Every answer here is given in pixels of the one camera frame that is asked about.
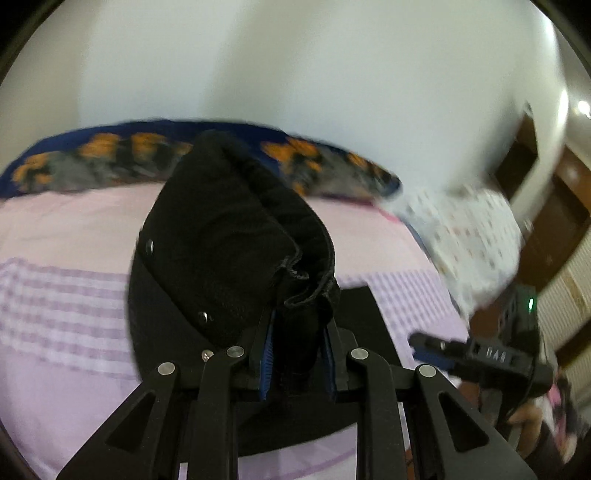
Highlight beige ribbed cabinet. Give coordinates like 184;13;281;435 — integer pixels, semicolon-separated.
538;251;591;370

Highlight white dotted pillow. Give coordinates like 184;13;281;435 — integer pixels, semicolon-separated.
383;182;527;319

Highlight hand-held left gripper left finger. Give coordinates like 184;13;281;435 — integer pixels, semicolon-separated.
55;309;278;480

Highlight blue orange patterned pillow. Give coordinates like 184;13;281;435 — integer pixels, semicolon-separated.
0;119;402;205

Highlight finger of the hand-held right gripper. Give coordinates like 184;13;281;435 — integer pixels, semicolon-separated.
409;332;472;372

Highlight person's right hand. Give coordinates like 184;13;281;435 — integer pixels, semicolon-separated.
504;406;548;459

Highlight pink purple checkered bed sheet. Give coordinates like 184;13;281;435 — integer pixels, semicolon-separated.
0;182;472;480

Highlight black pants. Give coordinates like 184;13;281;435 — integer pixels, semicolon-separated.
127;130;402;457

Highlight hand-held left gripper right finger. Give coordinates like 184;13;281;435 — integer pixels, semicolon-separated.
323;320;539;480

